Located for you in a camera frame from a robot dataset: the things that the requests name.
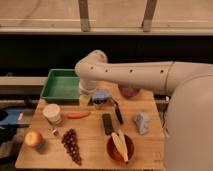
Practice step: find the black handled knife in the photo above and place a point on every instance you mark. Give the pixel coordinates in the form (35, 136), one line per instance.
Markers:
(117, 111)

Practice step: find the blue crumpled cloth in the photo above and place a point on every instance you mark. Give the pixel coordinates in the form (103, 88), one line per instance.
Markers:
(142, 122)

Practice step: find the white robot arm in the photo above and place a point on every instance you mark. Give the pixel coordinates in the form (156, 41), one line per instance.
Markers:
(189, 118)

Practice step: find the purple bowl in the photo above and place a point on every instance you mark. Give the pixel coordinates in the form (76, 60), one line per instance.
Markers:
(128, 91)

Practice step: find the blue object left of table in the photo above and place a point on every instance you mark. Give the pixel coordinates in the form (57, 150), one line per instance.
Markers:
(11, 116)

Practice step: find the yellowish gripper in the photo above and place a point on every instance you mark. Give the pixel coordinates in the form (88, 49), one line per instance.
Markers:
(84, 100)

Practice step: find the red yellow apple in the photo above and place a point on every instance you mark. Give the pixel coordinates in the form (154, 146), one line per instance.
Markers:
(33, 139)

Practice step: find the blue lidded small container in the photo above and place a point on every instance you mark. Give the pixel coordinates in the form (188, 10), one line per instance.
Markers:
(100, 97)

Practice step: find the brown bowl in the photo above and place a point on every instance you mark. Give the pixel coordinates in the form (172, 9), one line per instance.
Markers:
(115, 155)

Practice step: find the dark grape bunch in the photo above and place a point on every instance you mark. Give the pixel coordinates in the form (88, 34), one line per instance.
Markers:
(70, 143)

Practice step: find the green plastic tray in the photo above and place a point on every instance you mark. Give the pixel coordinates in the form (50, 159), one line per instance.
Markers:
(61, 86)

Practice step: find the white paper cup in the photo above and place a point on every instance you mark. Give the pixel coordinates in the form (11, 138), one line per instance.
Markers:
(52, 113)

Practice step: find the black remote control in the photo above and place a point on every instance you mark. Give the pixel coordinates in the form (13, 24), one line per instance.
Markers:
(107, 122)

